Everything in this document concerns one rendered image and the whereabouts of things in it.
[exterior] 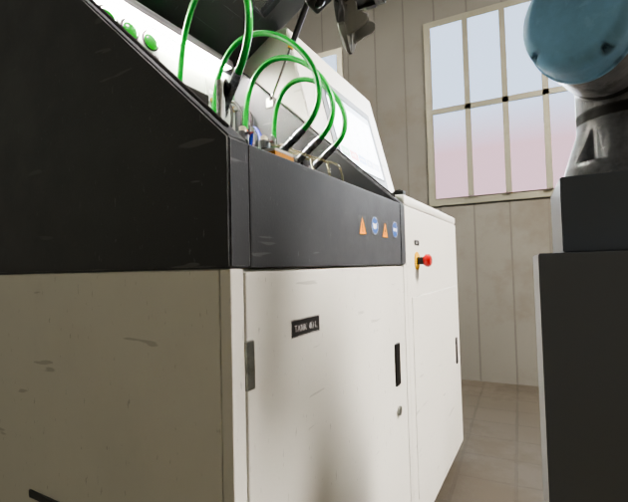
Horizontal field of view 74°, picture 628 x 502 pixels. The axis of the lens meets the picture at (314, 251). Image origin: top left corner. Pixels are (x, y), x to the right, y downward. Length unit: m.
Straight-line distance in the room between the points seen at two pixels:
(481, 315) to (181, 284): 2.62
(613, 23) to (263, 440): 0.62
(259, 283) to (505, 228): 2.56
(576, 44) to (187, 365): 0.59
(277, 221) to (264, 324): 0.14
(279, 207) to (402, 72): 2.86
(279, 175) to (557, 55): 0.37
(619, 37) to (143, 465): 0.76
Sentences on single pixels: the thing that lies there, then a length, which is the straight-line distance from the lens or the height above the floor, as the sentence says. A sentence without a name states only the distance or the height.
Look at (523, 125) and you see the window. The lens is 3.10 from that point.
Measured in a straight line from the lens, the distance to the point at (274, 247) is 0.57.
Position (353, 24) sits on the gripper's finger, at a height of 1.25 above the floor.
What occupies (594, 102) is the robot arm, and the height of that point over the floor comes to 1.01.
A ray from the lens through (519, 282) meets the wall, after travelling 2.99.
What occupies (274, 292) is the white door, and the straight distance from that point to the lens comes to 0.57.
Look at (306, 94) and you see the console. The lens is 1.38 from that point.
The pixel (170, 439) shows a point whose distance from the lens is 0.61.
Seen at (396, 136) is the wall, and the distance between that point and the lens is 3.23.
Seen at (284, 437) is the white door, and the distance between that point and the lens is 0.63.
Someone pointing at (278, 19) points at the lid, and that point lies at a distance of 1.48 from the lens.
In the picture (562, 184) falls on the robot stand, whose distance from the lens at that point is 0.64.
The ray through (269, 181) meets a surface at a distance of 0.57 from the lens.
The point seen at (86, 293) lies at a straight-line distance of 0.72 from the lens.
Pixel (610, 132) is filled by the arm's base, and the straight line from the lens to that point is 0.69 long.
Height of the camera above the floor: 0.79
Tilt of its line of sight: 2 degrees up
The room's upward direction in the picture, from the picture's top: 1 degrees counter-clockwise
